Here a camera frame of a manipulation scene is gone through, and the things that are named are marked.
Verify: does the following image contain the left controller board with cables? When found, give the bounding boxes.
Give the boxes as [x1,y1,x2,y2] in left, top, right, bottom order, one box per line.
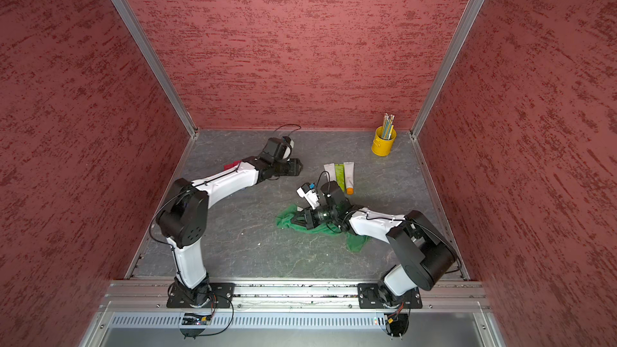
[180,293,235,340]

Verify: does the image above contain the green microfiber cloth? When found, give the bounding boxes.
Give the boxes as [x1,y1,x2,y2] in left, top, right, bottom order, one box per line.
[275,205,371,253]

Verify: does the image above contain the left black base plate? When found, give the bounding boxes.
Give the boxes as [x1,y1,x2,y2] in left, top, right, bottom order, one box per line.
[166,280,236,310]

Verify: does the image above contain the right controller board with cables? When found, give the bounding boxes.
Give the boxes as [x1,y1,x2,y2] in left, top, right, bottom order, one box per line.
[384,304,409,338]

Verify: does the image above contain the corner aluminium profile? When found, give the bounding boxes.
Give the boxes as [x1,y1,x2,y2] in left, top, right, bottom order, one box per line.
[111,0,199,139]
[411,0,485,141]

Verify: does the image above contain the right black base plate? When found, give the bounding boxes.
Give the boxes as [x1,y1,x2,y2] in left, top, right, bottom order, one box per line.
[357,284,423,309]

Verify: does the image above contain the red pink tube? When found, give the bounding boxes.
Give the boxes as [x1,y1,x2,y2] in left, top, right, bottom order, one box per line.
[223,160,242,170]

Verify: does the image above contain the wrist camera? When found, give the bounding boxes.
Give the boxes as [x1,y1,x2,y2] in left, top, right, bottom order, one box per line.
[260,136,294,163]
[297,182,350,210]

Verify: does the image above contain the controller board with cables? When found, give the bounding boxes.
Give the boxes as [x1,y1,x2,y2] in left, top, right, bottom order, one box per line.
[384,304,409,338]
[180,293,235,340]

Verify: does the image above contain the yellow cup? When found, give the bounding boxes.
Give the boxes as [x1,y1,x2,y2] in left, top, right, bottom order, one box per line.
[371,126,397,157]

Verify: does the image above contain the white tube orange cap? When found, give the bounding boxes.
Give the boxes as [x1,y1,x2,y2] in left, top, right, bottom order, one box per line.
[343,162,354,195]

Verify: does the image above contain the bundle of pencils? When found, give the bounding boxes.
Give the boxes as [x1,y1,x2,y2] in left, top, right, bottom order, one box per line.
[381,113,395,141]

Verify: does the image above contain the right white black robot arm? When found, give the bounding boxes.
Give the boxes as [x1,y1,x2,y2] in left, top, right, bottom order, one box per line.
[291,203,460,308]

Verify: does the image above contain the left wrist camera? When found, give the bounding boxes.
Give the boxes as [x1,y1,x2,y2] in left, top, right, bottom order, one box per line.
[260,136,294,163]

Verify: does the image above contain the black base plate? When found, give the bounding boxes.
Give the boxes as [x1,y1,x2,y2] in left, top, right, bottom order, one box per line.
[166,280,236,310]
[357,284,423,309]

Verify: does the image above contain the green tube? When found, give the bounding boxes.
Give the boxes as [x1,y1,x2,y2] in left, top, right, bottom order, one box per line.
[335,164,346,192]

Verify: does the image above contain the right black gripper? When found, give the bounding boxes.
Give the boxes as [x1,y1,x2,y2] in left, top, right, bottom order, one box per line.
[291,204,338,231]

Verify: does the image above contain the right corner aluminium profile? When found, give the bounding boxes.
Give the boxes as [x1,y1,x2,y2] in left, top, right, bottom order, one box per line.
[411,0,485,141]

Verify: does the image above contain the white tube red cap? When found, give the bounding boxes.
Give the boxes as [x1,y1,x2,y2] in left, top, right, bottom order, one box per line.
[324,163,337,182]

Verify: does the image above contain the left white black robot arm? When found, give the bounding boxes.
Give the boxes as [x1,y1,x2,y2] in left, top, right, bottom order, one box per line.
[154,157,302,308]

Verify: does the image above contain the aluminium front rail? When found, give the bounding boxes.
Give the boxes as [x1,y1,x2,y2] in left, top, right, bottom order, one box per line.
[98,278,493,313]

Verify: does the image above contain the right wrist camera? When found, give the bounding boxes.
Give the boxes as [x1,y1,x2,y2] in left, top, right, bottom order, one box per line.
[297,182,350,210]

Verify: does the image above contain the left corner aluminium profile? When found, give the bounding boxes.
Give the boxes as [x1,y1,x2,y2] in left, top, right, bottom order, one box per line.
[111,0,199,139]

